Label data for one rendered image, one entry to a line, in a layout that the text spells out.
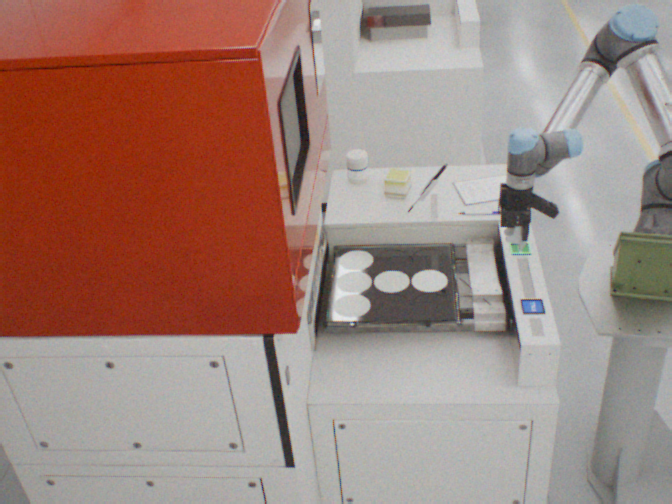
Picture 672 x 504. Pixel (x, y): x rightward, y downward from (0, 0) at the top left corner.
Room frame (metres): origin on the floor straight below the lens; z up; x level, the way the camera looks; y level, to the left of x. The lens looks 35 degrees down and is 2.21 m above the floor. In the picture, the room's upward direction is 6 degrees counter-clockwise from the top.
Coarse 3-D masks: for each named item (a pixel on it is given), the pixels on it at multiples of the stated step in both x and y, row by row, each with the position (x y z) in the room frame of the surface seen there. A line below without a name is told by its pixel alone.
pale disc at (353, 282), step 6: (342, 276) 1.76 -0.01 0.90; (348, 276) 1.76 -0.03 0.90; (354, 276) 1.75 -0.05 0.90; (360, 276) 1.75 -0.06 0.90; (366, 276) 1.75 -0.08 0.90; (342, 282) 1.73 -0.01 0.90; (348, 282) 1.73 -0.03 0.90; (354, 282) 1.73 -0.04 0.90; (360, 282) 1.72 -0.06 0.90; (366, 282) 1.72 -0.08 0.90; (342, 288) 1.70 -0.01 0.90; (348, 288) 1.70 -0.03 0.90; (354, 288) 1.70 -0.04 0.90; (360, 288) 1.70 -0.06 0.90; (366, 288) 1.69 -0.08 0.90
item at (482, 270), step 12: (468, 252) 1.85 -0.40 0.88; (480, 252) 1.84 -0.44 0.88; (492, 252) 1.83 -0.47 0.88; (468, 264) 1.79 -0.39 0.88; (480, 264) 1.78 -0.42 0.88; (492, 264) 1.77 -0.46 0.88; (480, 276) 1.72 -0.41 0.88; (492, 276) 1.72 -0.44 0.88; (480, 324) 1.52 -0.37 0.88; (492, 324) 1.51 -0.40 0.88; (504, 324) 1.51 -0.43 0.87
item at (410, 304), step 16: (336, 256) 1.86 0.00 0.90; (384, 256) 1.84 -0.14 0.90; (400, 256) 1.83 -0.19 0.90; (416, 256) 1.83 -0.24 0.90; (432, 256) 1.82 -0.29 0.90; (448, 256) 1.81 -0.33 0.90; (336, 272) 1.78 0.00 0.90; (368, 272) 1.77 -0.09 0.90; (416, 272) 1.74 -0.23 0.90; (448, 272) 1.73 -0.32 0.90; (336, 288) 1.71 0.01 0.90; (368, 288) 1.69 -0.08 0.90; (416, 288) 1.67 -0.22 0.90; (448, 288) 1.66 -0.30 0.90; (384, 304) 1.61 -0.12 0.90; (400, 304) 1.61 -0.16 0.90; (416, 304) 1.60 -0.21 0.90; (432, 304) 1.59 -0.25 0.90; (448, 304) 1.59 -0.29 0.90; (336, 320) 1.56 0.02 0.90; (352, 320) 1.56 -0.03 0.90; (368, 320) 1.55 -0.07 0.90; (384, 320) 1.55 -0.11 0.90; (400, 320) 1.54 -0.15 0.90; (416, 320) 1.53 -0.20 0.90
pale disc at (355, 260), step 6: (348, 252) 1.88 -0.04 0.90; (354, 252) 1.88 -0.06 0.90; (360, 252) 1.87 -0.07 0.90; (366, 252) 1.87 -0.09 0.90; (342, 258) 1.85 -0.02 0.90; (348, 258) 1.85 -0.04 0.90; (354, 258) 1.85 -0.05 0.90; (360, 258) 1.84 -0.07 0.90; (366, 258) 1.84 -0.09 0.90; (372, 258) 1.84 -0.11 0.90; (342, 264) 1.82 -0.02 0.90; (348, 264) 1.82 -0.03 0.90; (354, 264) 1.81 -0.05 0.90; (360, 264) 1.81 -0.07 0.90; (366, 264) 1.81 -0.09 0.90
